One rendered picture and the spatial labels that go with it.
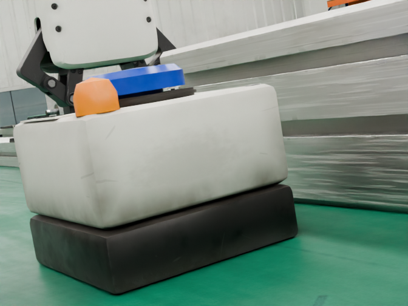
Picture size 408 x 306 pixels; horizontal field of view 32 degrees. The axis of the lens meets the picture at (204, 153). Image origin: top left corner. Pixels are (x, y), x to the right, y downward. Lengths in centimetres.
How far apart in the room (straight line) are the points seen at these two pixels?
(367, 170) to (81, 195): 12
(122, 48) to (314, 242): 37
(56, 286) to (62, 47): 34
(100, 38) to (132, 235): 37
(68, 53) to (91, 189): 36
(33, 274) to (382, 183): 15
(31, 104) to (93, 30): 1152
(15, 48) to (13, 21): 45
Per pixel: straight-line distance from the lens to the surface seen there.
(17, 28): 1220
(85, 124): 23
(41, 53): 59
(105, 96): 23
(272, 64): 35
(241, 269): 24
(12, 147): 84
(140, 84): 26
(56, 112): 156
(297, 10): 881
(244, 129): 26
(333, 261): 24
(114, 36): 60
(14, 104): 1201
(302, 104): 32
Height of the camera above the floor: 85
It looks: 6 degrees down
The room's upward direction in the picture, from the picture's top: 9 degrees counter-clockwise
